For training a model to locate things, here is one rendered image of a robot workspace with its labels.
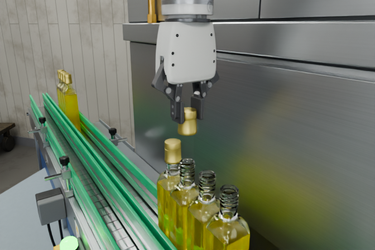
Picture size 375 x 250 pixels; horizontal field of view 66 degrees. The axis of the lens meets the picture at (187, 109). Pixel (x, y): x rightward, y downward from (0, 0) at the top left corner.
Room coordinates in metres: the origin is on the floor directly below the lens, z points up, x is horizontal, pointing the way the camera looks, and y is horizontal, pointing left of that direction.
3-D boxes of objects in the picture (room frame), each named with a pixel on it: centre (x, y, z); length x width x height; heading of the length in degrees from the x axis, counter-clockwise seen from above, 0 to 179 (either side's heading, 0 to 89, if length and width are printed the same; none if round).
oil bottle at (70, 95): (1.37, 0.58, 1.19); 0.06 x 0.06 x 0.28; 33
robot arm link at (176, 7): (0.50, 0.00, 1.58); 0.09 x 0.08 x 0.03; 124
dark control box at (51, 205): (0.85, 0.47, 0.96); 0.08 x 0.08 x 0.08; 33
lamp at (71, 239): (0.62, 0.31, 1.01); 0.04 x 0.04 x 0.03
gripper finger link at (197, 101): (0.51, -0.03, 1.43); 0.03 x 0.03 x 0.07; 34
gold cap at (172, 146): (0.54, 0.03, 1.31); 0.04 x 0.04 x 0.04
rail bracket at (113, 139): (1.04, 0.27, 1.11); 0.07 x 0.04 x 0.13; 123
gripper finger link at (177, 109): (0.48, 0.03, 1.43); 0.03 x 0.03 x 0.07; 34
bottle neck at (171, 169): (0.54, 0.03, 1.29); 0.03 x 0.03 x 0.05
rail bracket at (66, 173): (0.77, 0.39, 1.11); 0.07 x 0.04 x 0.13; 123
